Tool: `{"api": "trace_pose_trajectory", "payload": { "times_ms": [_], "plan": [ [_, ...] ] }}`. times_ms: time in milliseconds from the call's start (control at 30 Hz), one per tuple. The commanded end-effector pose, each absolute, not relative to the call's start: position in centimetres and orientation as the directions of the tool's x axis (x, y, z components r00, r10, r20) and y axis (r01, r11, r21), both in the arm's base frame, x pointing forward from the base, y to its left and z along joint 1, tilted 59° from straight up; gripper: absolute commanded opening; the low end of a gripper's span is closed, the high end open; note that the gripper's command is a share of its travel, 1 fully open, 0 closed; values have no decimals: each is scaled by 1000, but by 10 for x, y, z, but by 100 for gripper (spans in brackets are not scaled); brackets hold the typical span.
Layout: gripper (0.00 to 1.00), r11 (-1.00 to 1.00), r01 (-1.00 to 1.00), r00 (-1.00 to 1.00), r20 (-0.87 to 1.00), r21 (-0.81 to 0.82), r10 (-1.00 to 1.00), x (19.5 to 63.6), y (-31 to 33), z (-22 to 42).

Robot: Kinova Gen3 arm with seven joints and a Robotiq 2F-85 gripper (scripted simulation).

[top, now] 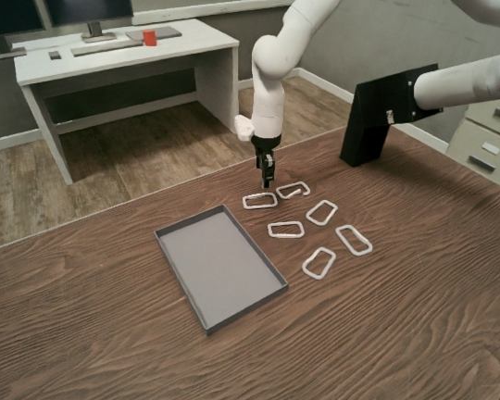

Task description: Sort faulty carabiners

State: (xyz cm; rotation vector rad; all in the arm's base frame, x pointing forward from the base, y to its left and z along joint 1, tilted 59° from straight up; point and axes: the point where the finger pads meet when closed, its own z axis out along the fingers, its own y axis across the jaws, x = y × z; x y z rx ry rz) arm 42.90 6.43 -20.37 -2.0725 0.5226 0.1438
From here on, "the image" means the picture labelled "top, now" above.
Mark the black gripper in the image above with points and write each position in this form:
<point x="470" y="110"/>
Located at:
<point x="264" y="157"/>

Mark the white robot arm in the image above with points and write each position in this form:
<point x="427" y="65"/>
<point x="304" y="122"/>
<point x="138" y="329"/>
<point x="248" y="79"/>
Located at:
<point x="274" y="58"/>

